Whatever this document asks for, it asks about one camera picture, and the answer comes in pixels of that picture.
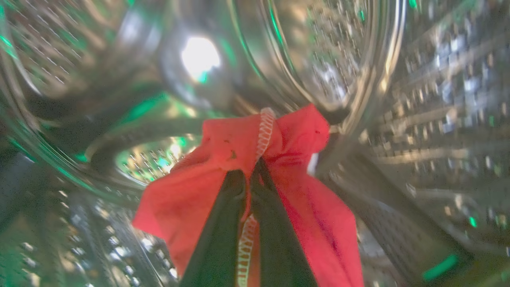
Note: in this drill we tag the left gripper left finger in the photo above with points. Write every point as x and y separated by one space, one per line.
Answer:
217 239

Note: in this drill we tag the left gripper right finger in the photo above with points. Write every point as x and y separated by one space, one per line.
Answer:
275 247

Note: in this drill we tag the red garment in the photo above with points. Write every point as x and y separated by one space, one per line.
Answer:
183 199

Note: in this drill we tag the stainless steel washing machine drum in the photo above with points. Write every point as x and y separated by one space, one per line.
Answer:
79 59

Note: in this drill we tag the grey drum lifter paddle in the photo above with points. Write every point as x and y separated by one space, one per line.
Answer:
398 223
16 187

